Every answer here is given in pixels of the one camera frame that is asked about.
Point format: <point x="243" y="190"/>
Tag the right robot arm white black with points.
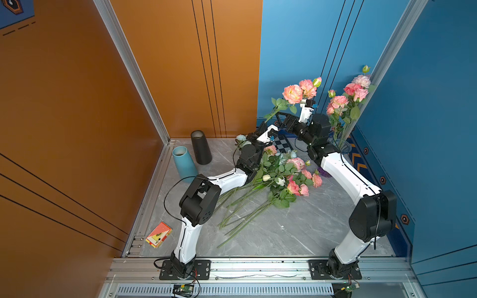
<point x="374" y="214"/>

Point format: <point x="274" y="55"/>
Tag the black white chessboard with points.
<point x="282" y="144"/>

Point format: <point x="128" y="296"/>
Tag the teal ceramic vase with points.
<point x="184" y="164"/>

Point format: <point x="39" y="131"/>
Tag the aluminium corner post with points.
<point x="111" y="21"/>
<point x="406" y="22"/>

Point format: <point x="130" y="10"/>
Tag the pale pink carnation stem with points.
<point x="364" y="79"/>

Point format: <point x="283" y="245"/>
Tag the bunch of pink flowers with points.
<point x="284" y="177"/>

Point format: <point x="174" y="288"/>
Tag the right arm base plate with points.
<point x="316" y="269"/>

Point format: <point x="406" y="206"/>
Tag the red box left side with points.
<point x="158" y="235"/>

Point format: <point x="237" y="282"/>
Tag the left aluminium corner post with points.
<point x="111" y="21"/>

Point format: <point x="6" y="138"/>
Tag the black cylindrical vase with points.
<point x="201" y="147"/>

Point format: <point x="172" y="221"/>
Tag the aluminium front rail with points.
<point x="266" y="270"/>

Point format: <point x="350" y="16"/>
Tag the pink double bloom stem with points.
<point x="337" y="112"/>

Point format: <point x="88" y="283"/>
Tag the right green circuit board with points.
<point x="350" y="288"/>

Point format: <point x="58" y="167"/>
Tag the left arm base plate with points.
<point x="198" y="269"/>

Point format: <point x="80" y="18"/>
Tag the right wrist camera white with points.
<point x="307" y="110"/>

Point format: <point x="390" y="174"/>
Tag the blue purple glass vase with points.
<point x="346" y="148"/>

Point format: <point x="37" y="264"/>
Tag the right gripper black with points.
<point x="290" y="118"/>

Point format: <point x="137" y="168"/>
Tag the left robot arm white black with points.
<point x="199" y="201"/>

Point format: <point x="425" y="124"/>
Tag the left green circuit board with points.
<point x="183" y="291"/>

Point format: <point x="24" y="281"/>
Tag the green circuit board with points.
<point x="183" y="291"/>
<point x="350" y="288"/>

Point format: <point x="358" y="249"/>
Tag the peach double bloom stem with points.
<point x="293" y="95"/>

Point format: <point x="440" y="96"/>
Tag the right aluminium corner post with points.
<point x="406" y="22"/>

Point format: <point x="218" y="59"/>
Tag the pink rose stem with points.
<point x="356" y="111"/>
<point x="352" y="92"/>

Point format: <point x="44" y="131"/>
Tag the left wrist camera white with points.
<point x="269" y="135"/>

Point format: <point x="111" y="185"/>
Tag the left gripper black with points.
<point x="253" y="138"/>

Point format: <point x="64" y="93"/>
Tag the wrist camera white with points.
<point x="307" y="110"/>
<point x="269" y="135"/>

